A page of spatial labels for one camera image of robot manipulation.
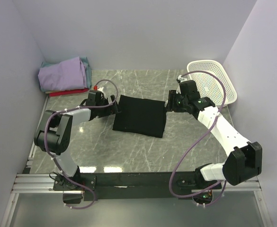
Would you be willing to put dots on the white perforated plastic basket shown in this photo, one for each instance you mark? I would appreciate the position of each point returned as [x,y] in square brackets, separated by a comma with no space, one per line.
[212,81]

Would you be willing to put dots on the folded lilac t shirt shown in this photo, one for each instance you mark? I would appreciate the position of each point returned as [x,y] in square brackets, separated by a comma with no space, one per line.
[62,75]

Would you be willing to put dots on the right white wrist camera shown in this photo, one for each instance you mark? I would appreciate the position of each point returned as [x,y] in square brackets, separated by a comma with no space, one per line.
[180,79]

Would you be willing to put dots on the black floral print t shirt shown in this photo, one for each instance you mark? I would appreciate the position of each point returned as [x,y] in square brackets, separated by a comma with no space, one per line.
[142,116]

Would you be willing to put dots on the folded teal t shirt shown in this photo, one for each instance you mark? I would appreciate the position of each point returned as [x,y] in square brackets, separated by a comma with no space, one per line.
[88,73]

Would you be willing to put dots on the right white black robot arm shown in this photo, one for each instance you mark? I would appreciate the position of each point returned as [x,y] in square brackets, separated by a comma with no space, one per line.
[244,158]

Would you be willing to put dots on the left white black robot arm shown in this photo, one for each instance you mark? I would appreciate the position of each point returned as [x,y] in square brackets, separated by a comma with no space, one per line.
[53,134]

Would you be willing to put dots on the folded red t shirt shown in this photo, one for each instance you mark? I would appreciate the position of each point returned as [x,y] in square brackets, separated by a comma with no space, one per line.
[68,92]

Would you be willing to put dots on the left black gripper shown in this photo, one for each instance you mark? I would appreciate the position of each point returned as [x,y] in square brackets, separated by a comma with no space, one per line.
[112,104]

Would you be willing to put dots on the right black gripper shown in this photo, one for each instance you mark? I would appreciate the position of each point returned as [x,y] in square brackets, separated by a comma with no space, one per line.
[171,101]

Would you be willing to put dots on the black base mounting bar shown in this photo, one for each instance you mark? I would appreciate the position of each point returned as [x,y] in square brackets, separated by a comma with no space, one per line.
[141,185]

